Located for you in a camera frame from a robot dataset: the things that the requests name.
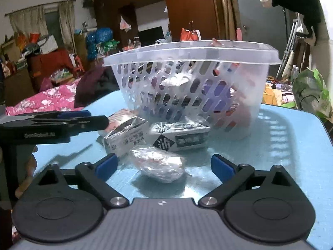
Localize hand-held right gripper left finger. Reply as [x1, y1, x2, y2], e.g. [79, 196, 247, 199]
[26, 153, 130, 209]

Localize maroon garment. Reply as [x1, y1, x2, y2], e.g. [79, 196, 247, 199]
[74, 66, 123, 108]

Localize person's left hand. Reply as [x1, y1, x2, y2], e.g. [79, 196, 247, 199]
[14, 146, 39, 199]

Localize white packet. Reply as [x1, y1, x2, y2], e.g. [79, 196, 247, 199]
[160, 74, 190, 88]

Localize grey door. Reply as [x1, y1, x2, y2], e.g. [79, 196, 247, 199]
[234, 0, 289, 71]

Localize wooden planks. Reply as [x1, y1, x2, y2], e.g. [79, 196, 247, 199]
[211, 0, 242, 42]

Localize blue plastic bags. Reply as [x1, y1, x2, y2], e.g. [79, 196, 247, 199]
[86, 27, 113, 60]

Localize brown wooden wardrobe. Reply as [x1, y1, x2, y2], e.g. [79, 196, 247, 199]
[91, 0, 219, 55]

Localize pink plastic-wrapped packet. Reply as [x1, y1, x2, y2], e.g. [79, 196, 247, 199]
[129, 147, 185, 184]

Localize beige curtain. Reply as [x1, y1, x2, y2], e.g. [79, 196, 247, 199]
[9, 1, 76, 48]

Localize pink floral quilt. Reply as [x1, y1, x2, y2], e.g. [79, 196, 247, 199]
[5, 79, 82, 116]

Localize white plastic basket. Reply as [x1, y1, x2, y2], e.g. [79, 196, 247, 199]
[102, 40, 283, 141]

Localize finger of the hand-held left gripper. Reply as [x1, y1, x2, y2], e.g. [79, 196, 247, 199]
[29, 115, 110, 136]
[15, 110, 92, 121]

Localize small white hanging bag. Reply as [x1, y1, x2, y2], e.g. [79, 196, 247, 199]
[120, 16, 132, 30]

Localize white box with black label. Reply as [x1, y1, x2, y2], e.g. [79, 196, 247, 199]
[144, 120, 211, 152]

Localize black television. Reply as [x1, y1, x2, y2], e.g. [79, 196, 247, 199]
[138, 26, 165, 47]

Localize purple box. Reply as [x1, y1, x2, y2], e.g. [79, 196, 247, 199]
[200, 79, 232, 112]

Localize metal crutches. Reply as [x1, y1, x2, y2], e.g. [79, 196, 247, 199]
[276, 18, 303, 79]

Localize black hanging garment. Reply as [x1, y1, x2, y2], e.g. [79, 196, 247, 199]
[271, 0, 323, 38]

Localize red cloth covered furniture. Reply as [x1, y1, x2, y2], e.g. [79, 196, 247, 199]
[27, 48, 76, 92]

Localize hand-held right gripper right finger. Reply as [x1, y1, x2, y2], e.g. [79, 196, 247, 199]
[198, 154, 302, 207]

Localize orange white plastic bag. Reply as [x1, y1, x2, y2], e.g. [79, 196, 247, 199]
[181, 27, 201, 42]

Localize green white plastic bag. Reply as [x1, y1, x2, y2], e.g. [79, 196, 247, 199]
[291, 68, 331, 118]

